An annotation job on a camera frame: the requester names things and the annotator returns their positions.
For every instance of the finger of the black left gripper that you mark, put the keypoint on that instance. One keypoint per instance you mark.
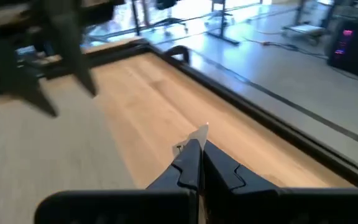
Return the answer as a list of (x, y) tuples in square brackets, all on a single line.
[(14, 71), (70, 46)]

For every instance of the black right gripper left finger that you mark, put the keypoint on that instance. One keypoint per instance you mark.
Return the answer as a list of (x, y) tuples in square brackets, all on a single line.
[(179, 180)]

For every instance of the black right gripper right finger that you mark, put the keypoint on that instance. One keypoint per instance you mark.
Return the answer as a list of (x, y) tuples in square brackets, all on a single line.
[(225, 186)]

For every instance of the white orange Tazo tea packet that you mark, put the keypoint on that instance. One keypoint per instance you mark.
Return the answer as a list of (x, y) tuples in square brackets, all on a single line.
[(197, 135)]

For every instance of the grey woven placemat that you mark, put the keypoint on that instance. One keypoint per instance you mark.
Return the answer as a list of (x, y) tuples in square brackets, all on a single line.
[(42, 155)]

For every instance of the black desk leg stand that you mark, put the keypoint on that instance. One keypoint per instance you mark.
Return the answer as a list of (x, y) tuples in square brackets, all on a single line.
[(222, 21)]

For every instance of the low flat cart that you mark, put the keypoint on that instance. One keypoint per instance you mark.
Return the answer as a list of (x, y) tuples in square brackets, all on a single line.
[(304, 29)]

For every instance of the black computer tower with lights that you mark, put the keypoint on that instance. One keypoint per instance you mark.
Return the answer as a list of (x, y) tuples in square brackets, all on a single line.
[(353, 46)]

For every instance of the black aluminium table frame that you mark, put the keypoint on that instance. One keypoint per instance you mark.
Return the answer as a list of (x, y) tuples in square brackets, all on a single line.
[(259, 116)]

